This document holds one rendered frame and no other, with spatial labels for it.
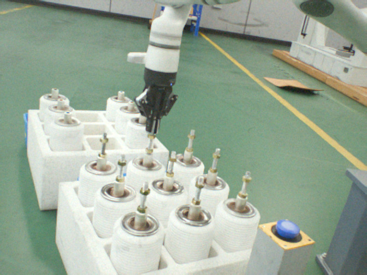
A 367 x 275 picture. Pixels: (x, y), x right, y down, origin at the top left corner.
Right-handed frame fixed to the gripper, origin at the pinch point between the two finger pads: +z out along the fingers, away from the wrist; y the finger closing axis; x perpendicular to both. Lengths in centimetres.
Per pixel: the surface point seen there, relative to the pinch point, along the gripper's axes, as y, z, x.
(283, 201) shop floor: 63, 35, -13
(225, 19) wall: 530, 5, 358
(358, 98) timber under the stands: 298, 32, 36
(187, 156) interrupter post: 10.1, 8.5, -4.3
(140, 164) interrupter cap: -1.8, 10.2, 0.6
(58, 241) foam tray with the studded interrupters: -17.0, 32.9, 10.7
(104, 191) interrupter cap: -17.6, 10.2, -5.4
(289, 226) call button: -6.7, 2.7, -41.0
